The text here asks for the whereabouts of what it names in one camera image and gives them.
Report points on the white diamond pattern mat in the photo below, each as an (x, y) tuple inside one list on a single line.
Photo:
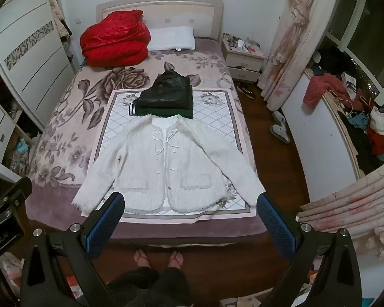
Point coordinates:
[(217, 108)]

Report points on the tied pink floral curtain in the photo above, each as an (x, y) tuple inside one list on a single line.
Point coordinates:
[(294, 38)]

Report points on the white fuzzy jacket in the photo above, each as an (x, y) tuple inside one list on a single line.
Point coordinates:
[(179, 166)]

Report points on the person's right leg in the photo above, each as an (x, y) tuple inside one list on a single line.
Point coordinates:
[(176, 281)]

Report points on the red padded garment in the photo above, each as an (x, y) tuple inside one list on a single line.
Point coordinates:
[(323, 89)]

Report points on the floral pink blanket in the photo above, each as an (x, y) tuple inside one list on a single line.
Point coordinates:
[(83, 102)]

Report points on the white cloth bag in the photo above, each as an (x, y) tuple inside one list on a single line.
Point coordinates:
[(381, 122)]

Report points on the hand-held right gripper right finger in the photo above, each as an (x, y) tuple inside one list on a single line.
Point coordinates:
[(275, 227)]

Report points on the black sneaker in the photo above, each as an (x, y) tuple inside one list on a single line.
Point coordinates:
[(245, 90)]

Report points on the bed with beige headboard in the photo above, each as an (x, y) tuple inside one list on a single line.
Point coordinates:
[(179, 8)]

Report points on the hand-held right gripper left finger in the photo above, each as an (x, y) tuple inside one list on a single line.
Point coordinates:
[(105, 227)]

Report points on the beige nightstand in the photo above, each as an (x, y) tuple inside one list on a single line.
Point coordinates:
[(243, 65)]

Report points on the white wardrobe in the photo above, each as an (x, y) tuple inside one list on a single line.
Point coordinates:
[(28, 54)]

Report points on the grey slipper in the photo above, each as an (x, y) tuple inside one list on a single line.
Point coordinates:
[(280, 133), (279, 117)]

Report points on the dark green folded jacket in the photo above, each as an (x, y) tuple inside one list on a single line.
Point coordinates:
[(166, 94)]

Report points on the clutter of small bottles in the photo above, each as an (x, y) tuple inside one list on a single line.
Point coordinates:
[(241, 43)]

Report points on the papers on floor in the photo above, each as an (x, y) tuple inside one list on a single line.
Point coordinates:
[(243, 299)]

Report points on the hanging beige clothes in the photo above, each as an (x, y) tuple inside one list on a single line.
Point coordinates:
[(58, 16)]

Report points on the person's leg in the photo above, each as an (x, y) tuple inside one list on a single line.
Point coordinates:
[(176, 281), (140, 281)]

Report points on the window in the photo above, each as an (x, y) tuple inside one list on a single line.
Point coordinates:
[(368, 22)]

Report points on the pile of mixed clothes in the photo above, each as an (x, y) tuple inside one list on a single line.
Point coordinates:
[(368, 147)]

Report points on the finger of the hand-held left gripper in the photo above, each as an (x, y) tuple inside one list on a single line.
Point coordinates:
[(14, 193)]

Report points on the loose pink floral curtain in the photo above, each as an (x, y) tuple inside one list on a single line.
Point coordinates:
[(355, 204)]

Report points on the white pillow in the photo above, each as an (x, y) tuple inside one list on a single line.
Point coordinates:
[(171, 38)]

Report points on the white drawer cabinet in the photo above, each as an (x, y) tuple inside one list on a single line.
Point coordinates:
[(1, 134)]

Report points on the person's left leg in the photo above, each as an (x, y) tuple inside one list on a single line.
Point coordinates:
[(140, 281)]

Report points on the red quilt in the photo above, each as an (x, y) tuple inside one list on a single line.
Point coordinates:
[(115, 40)]

